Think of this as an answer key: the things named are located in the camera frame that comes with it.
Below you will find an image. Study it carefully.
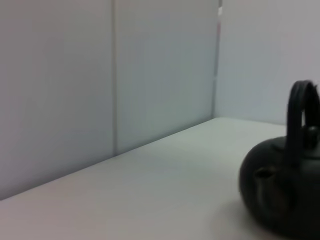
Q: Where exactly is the black round teapot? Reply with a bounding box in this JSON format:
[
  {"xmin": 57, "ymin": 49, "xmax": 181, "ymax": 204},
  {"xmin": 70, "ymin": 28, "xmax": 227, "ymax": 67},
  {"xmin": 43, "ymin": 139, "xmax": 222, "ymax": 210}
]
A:
[{"xmin": 238, "ymin": 79, "xmax": 320, "ymax": 240}]

